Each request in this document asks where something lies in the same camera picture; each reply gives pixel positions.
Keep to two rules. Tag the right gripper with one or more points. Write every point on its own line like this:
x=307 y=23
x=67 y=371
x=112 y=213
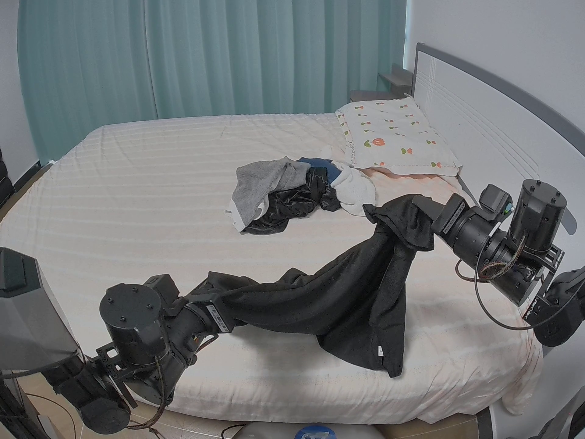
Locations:
x=470 y=236

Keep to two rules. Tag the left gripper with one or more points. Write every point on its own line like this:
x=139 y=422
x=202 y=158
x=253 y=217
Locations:
x=201 y=323

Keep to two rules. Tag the black T-shirt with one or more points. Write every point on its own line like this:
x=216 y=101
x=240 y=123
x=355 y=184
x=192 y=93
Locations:
x=329 y=300

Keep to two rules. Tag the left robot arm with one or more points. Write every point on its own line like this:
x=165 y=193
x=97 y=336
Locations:
x=132 y=318

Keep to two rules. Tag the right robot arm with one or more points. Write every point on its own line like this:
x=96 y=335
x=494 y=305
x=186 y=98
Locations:
x=539 y=213

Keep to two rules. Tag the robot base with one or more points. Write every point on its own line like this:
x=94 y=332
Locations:
x=274 y=431

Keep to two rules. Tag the pile of clothes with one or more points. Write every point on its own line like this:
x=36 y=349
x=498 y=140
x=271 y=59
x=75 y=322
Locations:
x=260 y=185

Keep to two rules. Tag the bed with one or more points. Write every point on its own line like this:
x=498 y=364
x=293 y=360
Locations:
x=160 y=176

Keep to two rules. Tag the white printed pillow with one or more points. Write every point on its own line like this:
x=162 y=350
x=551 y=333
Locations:
x=397 y=135

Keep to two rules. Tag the grey bedside table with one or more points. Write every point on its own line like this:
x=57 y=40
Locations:
x=393 y=83

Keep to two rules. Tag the black chest of drawers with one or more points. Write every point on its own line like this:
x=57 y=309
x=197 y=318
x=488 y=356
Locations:
x=3 y=176

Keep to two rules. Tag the blue-green curtain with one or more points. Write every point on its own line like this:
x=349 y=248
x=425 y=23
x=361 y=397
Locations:
x=274 y=44
x=87 y=62

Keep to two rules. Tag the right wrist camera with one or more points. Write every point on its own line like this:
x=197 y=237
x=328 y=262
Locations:
x=494 y=201

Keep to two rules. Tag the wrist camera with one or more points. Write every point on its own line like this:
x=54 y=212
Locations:
x=162 y=291
x=494 y=201

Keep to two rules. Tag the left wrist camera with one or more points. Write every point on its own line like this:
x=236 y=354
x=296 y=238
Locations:
x=162 y=291

